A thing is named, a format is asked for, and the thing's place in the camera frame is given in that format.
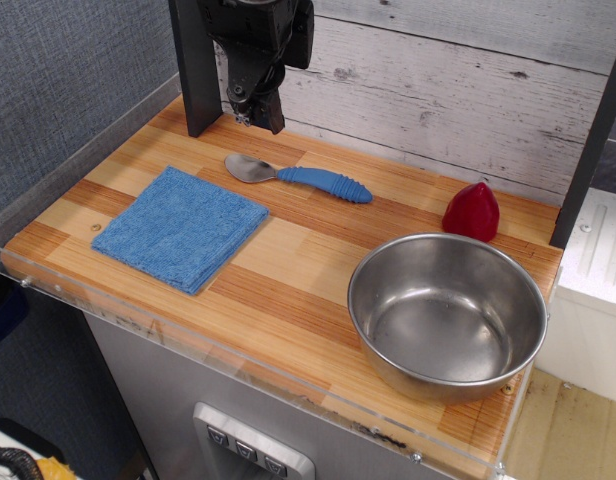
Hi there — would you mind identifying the dark grey left post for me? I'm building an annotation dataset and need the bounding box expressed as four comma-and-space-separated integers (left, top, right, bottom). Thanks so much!
169, 0, 223, 138

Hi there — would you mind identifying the dark grey right post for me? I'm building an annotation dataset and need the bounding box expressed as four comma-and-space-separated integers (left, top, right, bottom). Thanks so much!
549, 56, 616, 249

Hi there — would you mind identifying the silver metal bowl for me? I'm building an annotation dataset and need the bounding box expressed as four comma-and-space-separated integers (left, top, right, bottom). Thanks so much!
347, 233, 548, 404

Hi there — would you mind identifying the red plastic toy fruit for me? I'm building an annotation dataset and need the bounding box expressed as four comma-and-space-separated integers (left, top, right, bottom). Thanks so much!
442, 182, 500, 242

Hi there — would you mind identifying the white box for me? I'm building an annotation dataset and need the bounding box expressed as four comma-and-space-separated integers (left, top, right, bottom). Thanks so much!
535, 188, 616, 401

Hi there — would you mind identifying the black braided cable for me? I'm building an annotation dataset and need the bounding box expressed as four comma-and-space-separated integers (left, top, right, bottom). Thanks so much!
0, 446, 43, 480

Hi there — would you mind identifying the dark grey post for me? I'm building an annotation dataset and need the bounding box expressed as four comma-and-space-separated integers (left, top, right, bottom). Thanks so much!
169, 0, 223, 138
549, 56, 616, 249

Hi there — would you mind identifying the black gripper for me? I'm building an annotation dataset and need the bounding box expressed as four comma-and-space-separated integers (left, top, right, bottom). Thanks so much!
197, 0, 314, 135

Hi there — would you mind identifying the silver cabinet with button panel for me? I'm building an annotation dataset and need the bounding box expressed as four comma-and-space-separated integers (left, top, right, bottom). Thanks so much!
86, 315, 442, 479

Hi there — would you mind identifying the spoon with blue handle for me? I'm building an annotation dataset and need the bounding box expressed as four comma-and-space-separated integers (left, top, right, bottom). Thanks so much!
224, 154, 373, 204

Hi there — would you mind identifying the clear acrylic table guard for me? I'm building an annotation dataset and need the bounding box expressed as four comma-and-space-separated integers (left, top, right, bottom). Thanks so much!
0, 72, 564, 480

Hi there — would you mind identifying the blue cloth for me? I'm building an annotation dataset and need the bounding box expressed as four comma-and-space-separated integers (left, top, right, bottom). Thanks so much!
91, 166, 269, 295

